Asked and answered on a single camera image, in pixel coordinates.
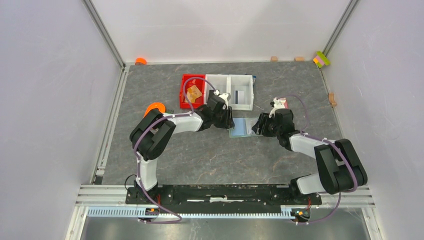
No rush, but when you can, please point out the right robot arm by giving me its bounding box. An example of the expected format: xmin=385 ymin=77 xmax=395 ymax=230
xmin=252 ymin=108 xmax=368 ymax=204

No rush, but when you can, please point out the red plastic bin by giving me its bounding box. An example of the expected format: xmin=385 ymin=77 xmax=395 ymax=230
xmin=179 ymin=73 xmax=208 ymax=109

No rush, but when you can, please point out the gold credit card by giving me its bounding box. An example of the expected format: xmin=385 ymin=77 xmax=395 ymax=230
xmin=186 ymin=85 xmax=202 ymax=99

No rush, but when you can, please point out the red playing card box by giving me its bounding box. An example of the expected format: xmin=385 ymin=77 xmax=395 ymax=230
xmin=279 ymin=98 xmax=289 ymax=109

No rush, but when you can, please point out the white bin compartment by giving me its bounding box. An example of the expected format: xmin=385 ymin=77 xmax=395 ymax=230
xmin=203 ymin=74 xmax=231 ymax=106
xmin=227 ymin=74 xmax=254 ymax=111

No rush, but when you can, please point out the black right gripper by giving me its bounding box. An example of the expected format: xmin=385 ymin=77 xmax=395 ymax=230
xmin=251 ymin=112 xmax=282 ymax=138

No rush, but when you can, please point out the white bin right compartment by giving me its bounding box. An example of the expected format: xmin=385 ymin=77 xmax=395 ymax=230
xmin=227 ymin=74 xmax=254 ymax=111

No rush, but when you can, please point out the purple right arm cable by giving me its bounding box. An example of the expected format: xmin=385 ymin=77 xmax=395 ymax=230
xmin=281 ymin=94 xmax=359 ymax=226

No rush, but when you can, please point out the orange curved toy track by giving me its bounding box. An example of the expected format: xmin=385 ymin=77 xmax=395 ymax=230
xmin=144 ymin=102 xmax=167 ymax=117

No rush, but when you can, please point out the striped card in bin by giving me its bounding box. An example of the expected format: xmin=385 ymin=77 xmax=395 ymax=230
xmin=234 ymin=90 xmax=246 ymax=105

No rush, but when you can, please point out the white bin left compartment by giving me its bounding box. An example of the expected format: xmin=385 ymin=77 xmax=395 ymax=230
xmin=203 ymin=74 xmax=231 ymax=106

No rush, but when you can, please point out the wooden piece in red bin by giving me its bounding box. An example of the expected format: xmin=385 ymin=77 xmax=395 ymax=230
xmin=184 ymin=92 xmax=197 ymax=104

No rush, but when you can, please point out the orange tape roll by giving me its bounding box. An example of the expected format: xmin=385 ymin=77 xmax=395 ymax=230
xmin=134 ymin=57 xmax=147 ymax=65

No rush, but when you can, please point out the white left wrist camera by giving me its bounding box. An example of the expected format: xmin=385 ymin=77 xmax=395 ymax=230
xmin=214 ymin=92 xmax=231 ymax=106

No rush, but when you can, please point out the multicolour toy brick stack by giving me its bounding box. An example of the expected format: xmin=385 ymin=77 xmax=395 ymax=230
xmin=312 ymin=51 xmax=331 ymax=69

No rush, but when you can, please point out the wooden block right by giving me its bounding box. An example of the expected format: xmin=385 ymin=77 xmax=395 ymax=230
xmin=294 ymin=56 xmax=305 ymax=62

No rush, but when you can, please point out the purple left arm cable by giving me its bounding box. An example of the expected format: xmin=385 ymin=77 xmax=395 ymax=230
xmin=132 ymin=76 xmax=220 ymax=225

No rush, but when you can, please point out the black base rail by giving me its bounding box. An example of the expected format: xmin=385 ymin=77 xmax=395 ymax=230
xmin=125 ymin=184 xmax=322 ymax=206

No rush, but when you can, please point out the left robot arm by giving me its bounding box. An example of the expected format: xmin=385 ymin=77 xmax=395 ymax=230
xmin=129 ymin=90 xmax=234 ymax=204

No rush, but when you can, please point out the wooden arch block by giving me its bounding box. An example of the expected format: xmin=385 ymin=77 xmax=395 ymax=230
xmin=328 ymin=92 xmax=338 ymax=108

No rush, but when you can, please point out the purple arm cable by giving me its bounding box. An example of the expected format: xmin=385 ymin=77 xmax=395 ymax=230
xmin=132 ymin=76 xmax=220 ymax=225
xmin=281 ymin=94 xmax=359 ymax=226

